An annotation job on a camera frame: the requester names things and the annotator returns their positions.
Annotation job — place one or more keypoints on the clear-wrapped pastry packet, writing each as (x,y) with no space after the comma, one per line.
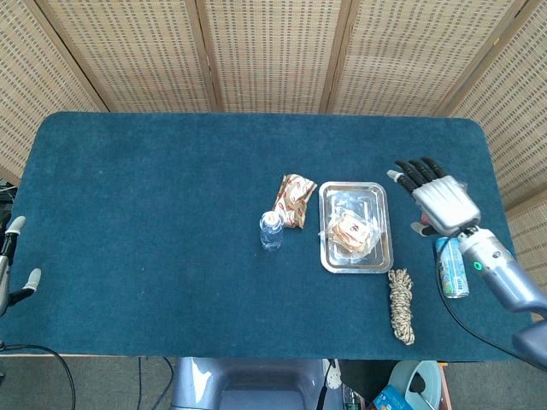
(351,231)

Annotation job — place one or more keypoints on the woven wooden folding screen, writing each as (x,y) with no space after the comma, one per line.
(273,51)

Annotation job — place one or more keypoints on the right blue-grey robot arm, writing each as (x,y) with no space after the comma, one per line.
(504,273)

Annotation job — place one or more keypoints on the blue drink can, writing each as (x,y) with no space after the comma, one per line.
(454,277)

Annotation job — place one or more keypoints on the beige red-printed snack wrapper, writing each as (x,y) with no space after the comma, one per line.
(294,200)

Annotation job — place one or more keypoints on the blue table cloth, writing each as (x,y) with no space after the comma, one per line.
(171,235)

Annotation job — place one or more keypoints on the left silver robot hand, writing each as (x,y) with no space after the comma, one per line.
(5,273)

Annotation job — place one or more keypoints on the white perforated plate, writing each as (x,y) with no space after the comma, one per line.
(333,376)

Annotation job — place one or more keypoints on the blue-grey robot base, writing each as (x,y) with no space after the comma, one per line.
(256,384)

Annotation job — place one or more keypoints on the light blue plastic bin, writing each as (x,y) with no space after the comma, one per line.
(431,371)

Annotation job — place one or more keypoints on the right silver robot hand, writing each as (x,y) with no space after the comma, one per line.
(444,205)

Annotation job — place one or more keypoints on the blue printed package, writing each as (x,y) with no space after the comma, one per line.
(386,399)

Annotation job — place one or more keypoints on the rectangular metal tray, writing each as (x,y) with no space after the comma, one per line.
(337,262)

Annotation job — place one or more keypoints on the clear plastic water bottle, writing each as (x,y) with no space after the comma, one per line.
(271,235)

